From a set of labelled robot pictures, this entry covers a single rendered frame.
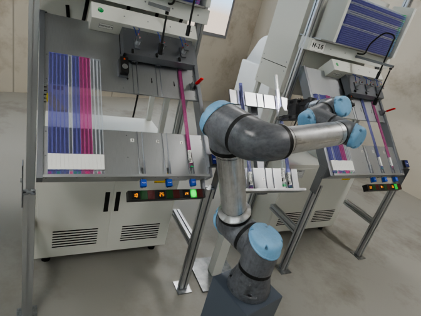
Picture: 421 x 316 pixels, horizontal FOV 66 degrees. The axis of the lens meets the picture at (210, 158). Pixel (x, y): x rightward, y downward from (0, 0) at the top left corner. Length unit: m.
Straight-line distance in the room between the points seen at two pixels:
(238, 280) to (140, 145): 0.66
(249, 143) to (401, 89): 3.90
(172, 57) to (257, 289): 1.05
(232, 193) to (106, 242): 1.05
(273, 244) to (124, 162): 0.66
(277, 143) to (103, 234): 1.27
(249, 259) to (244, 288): 0.10
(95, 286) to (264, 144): 1.31
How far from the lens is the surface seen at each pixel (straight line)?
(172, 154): 1.42
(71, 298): 1.82
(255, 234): 1.07
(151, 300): 1.84
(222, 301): 1.22
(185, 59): 1.61
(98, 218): 1.81
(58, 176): 1.27
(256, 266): 1.10
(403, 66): 4.64
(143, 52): 1.54
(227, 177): 0.98
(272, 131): 0.82
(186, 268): 1.80
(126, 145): 1.37
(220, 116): 0.87
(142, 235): 1.95
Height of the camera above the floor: 1.37
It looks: 23 degrees down
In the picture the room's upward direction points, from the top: 15 degrees clockwise
